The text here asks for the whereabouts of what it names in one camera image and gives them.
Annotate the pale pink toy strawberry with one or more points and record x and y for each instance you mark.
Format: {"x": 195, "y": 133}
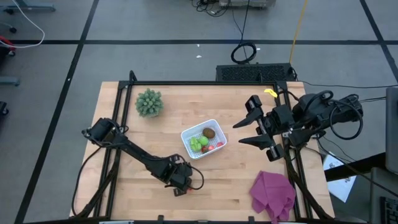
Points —
{"x": 211, "y": 148}

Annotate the white perforated plastic basket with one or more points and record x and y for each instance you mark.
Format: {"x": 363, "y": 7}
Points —
{"x": 218, "y": 137}

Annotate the black caster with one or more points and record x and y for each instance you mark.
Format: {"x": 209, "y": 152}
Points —
{"x": 12, "y": 30}
{"x": 3, "y": 108}

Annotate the black aluminium table frame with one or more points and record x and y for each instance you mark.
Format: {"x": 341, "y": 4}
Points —
{"x": 202, "y": 83}

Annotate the purple cloth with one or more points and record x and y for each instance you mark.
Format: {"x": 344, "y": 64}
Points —
{"x": 273, "y": 193}

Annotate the brown toy kiwi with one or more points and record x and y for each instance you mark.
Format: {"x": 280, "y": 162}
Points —
{"x": 209, "y": 133}

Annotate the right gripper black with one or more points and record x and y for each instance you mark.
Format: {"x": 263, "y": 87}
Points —
{"x": 281, "y": 116}

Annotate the black keyboard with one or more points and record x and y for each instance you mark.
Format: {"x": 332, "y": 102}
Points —
{"x": 255, "y": 73}
{"x": 390, "y": 211}

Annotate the green succulent in pot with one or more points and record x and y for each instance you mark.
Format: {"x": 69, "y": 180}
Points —
{"x": 149, "y": 102}

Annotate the dark side desk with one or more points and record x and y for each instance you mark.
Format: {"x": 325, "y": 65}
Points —
{"x": 377, "y": 186}

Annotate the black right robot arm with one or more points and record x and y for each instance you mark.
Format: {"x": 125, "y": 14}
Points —
{"x": 314, "y": 109}

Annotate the red object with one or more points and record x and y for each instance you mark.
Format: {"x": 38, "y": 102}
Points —
{"x": 6, "y": 40}

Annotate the grey device box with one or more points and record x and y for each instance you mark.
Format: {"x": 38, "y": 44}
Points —
{"x": 248, "y": 3}

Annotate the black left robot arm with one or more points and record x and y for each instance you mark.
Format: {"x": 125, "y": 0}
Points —
{"x": 136, "y": 152}

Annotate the green toy star fruit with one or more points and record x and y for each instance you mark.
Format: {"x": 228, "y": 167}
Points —
{"x": 195, "y": 145}

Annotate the grey desk foot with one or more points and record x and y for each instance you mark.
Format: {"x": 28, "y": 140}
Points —
{"x": 31, "y": 7}
{"x": 9, "y": 81}

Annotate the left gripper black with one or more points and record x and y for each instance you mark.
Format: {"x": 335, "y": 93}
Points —
{"x": 180, "y": 177}

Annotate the yellow tag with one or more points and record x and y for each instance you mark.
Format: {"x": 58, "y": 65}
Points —
{"x": 270, "y": 92}

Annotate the green toy cabbage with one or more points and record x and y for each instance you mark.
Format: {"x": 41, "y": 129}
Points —
{"x": 204, "y": 140}

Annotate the white printed paper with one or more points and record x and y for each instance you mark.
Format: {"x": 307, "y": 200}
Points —
{"x": 340, "y": 186}

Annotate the red strawberry with tall leaves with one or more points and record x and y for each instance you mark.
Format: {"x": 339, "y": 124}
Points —
{"x": 204, "y": 149}

